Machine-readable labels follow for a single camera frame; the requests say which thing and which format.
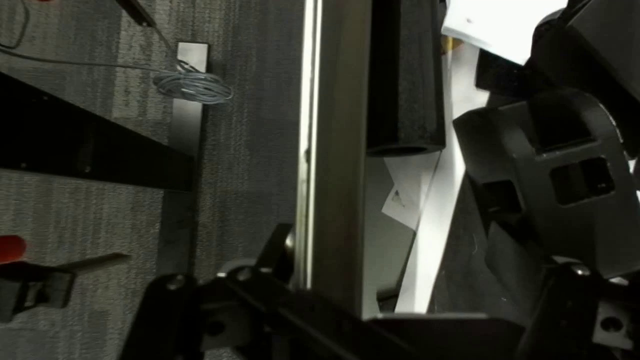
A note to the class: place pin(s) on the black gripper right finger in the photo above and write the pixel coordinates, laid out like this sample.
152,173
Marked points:
567,320

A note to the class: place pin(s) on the black plastic block piece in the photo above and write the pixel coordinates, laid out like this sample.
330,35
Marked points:
552,132

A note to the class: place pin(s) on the white paper sheet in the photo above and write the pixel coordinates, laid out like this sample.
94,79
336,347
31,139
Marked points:
427,220

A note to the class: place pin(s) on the pale green metal plate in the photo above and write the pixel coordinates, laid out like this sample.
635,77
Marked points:
193,56

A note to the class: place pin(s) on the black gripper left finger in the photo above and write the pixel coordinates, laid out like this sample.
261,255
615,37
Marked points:
172,320

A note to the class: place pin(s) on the black rectangular block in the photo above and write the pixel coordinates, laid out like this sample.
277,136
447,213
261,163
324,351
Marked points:
402,72

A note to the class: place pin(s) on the grey tool drawer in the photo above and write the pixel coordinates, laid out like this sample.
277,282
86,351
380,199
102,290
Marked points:
341,132

